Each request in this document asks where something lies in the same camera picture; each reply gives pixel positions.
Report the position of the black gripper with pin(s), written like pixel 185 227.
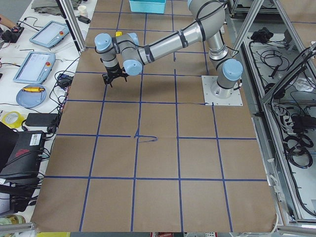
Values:
pixel 113 71

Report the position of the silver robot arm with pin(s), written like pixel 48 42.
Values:
pixel 122 55

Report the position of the turquoise plastic bin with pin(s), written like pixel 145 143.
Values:
pixel 148 6

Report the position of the far teach pendant tablet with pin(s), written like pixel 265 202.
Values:
pixel 50 35

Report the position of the teach pendant tablet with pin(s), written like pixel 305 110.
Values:
pixel 50 35
pixel 35 68

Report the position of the near teach pendant tablet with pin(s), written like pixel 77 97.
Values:
pixel 35 68

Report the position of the blue plate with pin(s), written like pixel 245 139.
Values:
pixel 30 100

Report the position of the yellow screwdriver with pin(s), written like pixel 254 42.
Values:
pixel 33 89

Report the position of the black power adapter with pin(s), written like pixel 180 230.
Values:
pixel 40 120

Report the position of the grey cloth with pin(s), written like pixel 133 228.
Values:
pixel 46 6

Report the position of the yellow tape roll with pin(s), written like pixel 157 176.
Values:
pixel 13 119

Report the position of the black computer box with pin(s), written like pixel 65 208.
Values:
pixel 20 153

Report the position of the aluminium frame post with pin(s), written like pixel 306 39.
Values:
pixel 67 10

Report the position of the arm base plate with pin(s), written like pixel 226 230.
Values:
pixel 214 95

